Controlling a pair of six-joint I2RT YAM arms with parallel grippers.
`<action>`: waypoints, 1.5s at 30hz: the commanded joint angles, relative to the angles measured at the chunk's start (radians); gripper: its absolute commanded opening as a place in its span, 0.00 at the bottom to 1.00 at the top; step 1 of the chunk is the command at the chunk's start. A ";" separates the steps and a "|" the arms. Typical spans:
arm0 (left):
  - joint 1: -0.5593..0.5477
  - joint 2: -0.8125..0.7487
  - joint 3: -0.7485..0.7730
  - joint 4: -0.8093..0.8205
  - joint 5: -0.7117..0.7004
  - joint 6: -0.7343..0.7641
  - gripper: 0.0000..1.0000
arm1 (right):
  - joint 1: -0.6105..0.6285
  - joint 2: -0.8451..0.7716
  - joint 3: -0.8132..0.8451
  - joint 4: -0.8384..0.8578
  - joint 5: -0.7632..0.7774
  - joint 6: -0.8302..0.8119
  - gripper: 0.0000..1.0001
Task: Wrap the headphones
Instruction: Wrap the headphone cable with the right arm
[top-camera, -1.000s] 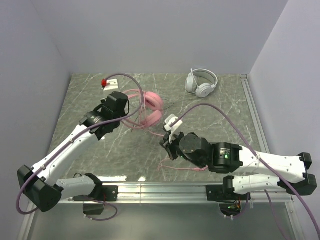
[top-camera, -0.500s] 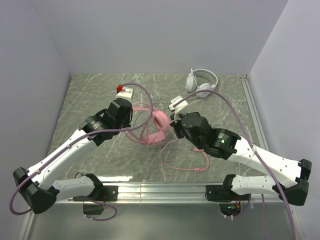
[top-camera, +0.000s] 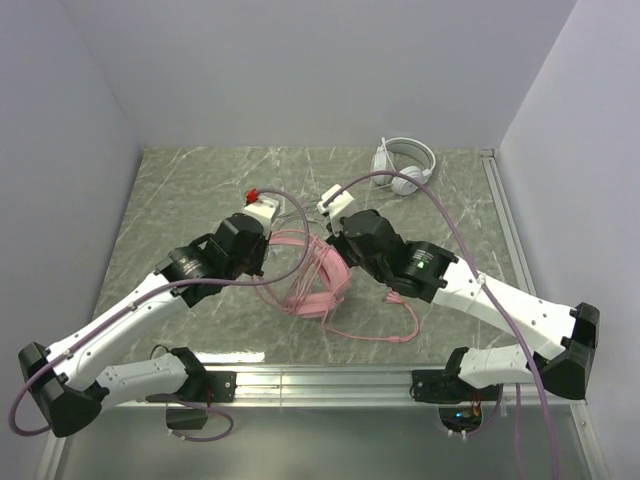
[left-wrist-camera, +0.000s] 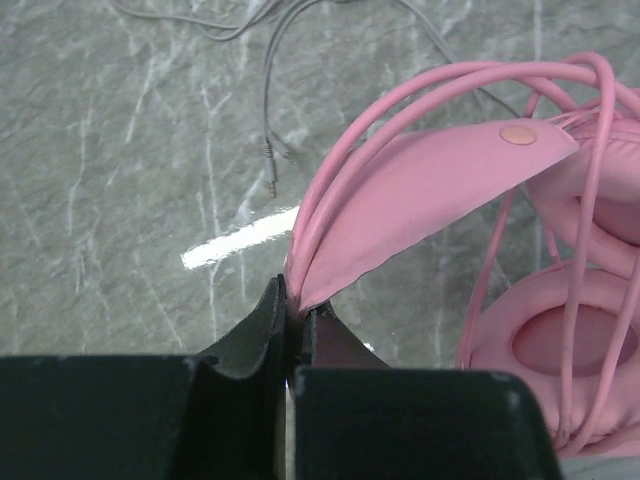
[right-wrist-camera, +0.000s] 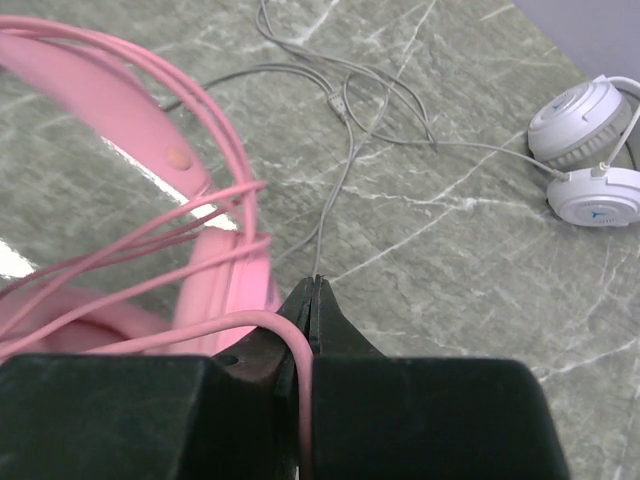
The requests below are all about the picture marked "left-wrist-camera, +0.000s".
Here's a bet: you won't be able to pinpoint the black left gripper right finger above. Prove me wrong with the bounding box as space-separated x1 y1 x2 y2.
293 304 561 479

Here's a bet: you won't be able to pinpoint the pink headphones with cable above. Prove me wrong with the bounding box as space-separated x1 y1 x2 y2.
285 52 639 457

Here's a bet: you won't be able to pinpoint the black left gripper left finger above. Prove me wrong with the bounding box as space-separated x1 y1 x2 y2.
1 277 286 479

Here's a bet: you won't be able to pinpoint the thin grey audio cable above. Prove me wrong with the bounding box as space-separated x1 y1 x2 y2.
112 0 521 197

